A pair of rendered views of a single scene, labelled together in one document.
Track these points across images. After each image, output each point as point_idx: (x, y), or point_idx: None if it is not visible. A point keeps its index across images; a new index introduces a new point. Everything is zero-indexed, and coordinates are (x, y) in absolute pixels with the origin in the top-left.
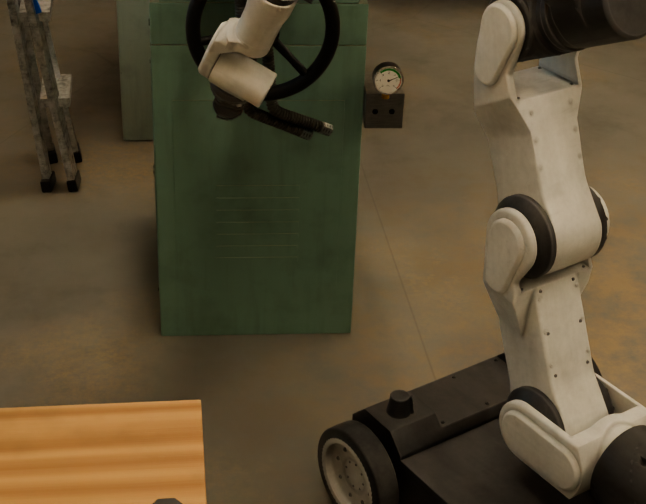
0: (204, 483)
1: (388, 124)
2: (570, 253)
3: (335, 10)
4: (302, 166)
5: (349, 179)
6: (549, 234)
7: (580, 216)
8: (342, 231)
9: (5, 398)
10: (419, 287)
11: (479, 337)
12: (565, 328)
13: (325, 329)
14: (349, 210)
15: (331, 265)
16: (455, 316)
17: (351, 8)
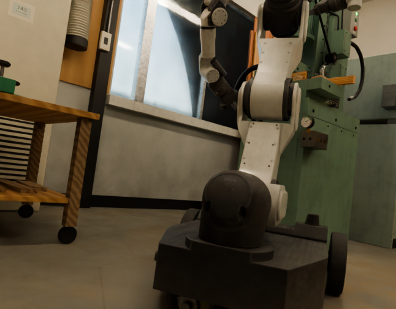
0: (53, 103)
1: (308, 144)
2: (260, 95)
3: None
4: (280, 166)
5: (297, 174)
6: (249, 83)
7: (271, 80)
8: (292, 199)
9: (167, 225)
10: (348, 263)
11: (348, 274)
12: (261, 144)
13: None
14: (295, 189)
15: (286, 215)
16: (349, 269)
17: (302, 99)
